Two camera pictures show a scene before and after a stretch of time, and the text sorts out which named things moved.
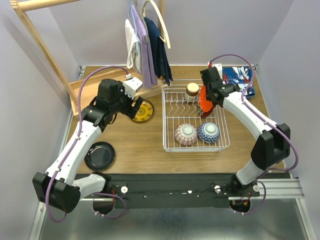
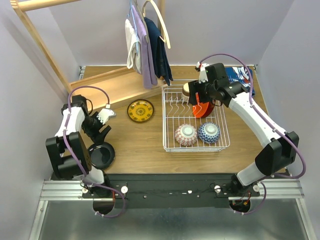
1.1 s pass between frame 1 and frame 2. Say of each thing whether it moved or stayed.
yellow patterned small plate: stayed
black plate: stayed
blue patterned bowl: stayed
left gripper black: moved
